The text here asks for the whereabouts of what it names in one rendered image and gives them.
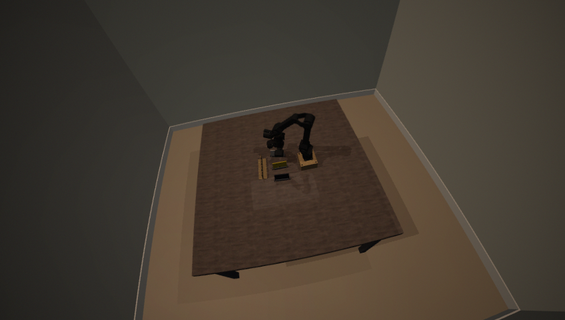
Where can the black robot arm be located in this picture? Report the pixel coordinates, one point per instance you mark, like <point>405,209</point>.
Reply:
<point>277,133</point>

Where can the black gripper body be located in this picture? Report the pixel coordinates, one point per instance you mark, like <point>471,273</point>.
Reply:
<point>279,145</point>

